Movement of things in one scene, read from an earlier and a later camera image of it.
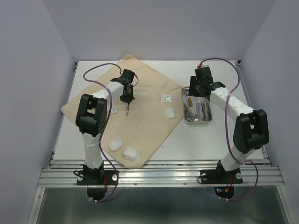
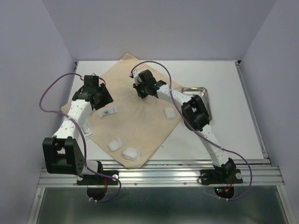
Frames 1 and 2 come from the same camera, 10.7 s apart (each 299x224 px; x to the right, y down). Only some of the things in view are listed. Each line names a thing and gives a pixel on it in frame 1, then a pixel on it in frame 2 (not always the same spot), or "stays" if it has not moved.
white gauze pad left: [117, 144] stays
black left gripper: [123, 99] → [107, 98]
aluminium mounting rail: [64, 173] stays
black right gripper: [193, 81] → [137, 87]
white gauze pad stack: [132, 154] stays
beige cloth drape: [132, 130] stays
